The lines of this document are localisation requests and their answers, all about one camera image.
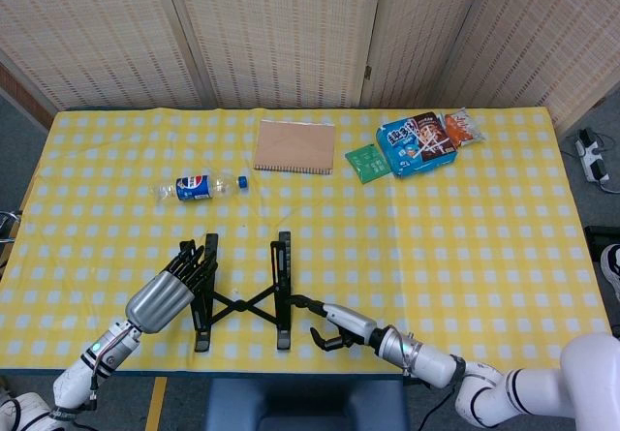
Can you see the yellow white checkered tablecloth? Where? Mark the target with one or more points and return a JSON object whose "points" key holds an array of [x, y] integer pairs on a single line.
{"points": [[484, 232]]}

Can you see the yellow floor tape strip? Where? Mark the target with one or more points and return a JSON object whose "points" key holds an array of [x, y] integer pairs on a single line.
{"points": [[156, 404]]}

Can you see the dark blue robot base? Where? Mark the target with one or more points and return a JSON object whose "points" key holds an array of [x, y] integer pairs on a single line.
{"points": [[300, 402]]}

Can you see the metal tube frame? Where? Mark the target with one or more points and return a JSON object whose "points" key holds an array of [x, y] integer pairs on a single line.
{"points": [[9, 215]]}

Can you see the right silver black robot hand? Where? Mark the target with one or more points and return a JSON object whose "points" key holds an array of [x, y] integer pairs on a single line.
{"points": [[353, 324]]}

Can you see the clear Pepsi plastic bottle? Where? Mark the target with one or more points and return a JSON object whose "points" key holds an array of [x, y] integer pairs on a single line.
{"points": [[194, 189]]}

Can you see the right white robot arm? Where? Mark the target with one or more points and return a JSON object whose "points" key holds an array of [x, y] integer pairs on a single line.
{"points": [[436, 363]]}

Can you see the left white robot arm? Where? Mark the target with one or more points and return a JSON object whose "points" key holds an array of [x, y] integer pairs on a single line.
{"points": [[102, 353]]}

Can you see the brown spiral notebook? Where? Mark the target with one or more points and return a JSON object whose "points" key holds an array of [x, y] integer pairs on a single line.
{"points": [[295, 147]]}

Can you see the green flat packet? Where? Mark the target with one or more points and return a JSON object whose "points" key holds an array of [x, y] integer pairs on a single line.
{"points": [[368, 162]]}

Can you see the white power strip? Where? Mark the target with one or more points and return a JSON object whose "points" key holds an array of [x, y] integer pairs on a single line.
{"points": [[592, 157]]}

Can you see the blue brown cookie package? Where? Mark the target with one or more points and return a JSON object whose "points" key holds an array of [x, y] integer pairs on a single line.
{"points": [[412, 147]]}

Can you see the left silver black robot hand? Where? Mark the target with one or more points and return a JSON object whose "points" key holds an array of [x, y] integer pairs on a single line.
{"points": [[157, 302]]}

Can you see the black folding laptop stand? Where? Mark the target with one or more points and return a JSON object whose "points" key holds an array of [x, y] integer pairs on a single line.
{"points": [[283, 281]]}

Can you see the brass screen hinge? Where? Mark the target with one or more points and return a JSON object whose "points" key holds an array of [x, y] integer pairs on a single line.
{"points": [[368, 72]]}

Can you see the orange snack bag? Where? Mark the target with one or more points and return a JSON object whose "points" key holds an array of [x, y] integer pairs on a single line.
{"points": [[462, 128]]}

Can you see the black white sneaker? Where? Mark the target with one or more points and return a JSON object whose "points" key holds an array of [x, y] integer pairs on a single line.
{"points": [[611, 271]]}

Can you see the woven folding screen panel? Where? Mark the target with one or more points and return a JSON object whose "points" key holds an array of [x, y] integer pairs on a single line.
{"points": [[547, 39], [276, 29], [97, 29], [416, 29]]}

